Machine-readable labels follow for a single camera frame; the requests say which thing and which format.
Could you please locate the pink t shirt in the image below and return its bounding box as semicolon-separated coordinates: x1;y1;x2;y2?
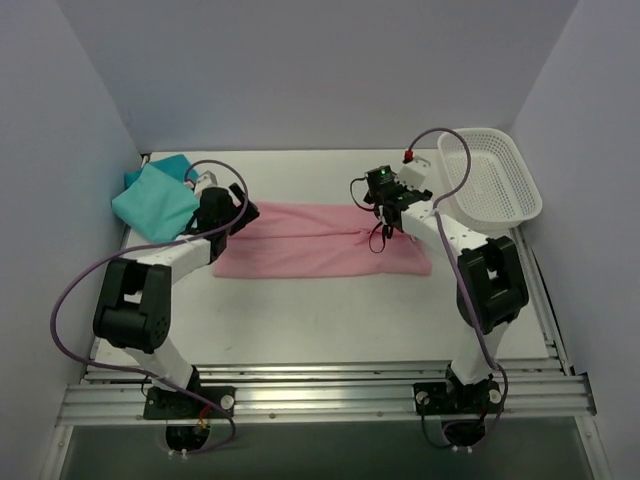
213;201;432;279

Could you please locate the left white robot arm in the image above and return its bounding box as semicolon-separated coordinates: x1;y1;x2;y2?
93;183;259;419

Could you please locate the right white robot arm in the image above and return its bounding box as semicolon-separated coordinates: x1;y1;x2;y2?
364;165;529;413

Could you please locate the teal folded t shirt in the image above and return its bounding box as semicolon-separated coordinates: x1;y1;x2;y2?
111;155;199;244

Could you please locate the white plastic basket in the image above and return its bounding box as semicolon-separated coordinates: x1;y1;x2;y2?
437;128;543;231

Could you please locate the black wire loop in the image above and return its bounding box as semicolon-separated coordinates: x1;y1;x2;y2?
349;177;394;254

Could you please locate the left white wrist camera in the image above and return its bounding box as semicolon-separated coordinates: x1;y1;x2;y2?
185;171;218;196

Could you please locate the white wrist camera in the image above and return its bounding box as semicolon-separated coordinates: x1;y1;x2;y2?
185;171;218;196
396;150;432;191

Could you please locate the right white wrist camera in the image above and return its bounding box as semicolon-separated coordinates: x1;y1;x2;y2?
396;150;432;191

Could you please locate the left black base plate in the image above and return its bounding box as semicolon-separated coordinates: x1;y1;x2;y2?
143;386;236;420

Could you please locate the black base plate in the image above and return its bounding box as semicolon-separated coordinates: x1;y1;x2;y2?
143;386;236;420
412;381;503;416

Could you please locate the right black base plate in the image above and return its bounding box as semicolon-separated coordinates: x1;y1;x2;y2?
412;381;503;416

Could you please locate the aluminium rail frame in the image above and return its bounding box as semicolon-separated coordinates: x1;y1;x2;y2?
41;229;599;480

